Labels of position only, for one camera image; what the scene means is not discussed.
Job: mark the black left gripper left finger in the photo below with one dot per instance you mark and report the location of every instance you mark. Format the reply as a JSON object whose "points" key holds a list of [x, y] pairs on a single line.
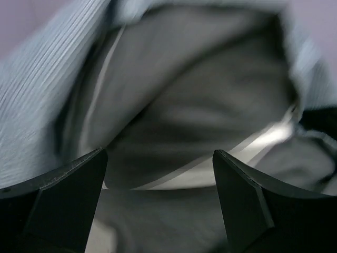
{"points": [[53, 212]]}

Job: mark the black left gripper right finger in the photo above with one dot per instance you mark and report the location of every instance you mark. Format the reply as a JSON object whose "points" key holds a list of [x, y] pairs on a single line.
{"points": [[264, 214]]}

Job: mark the blue-grey pillowcase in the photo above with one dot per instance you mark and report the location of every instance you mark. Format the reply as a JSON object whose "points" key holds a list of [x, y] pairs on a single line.
{"points": [[159, 86]]}

